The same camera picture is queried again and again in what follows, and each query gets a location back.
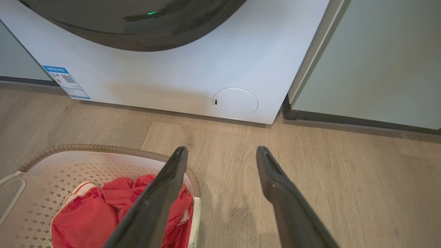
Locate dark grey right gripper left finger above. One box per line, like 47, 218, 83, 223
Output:
103, 146, 189, 248

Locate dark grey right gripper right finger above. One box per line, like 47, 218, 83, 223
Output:
256, 146, 340, 248

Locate white perforated laundry basket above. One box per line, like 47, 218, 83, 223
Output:
0, 144, 202, 248

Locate red and white garment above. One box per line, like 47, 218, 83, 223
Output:
51, 174, 194, 248

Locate round white filter cover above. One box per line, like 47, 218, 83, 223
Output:
212, 88, 259, 120

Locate white front-load washing machine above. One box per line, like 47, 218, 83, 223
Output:
0, 0, 331, 125

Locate blue and white energy label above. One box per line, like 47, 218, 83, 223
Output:
43, 65, 91, 101

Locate pale green cabinet panel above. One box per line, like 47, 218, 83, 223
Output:
0, 20, 53, 82
288, 0, 441, 131

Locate dark glass washing machine door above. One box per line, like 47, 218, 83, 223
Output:
17, 0, 247, 52

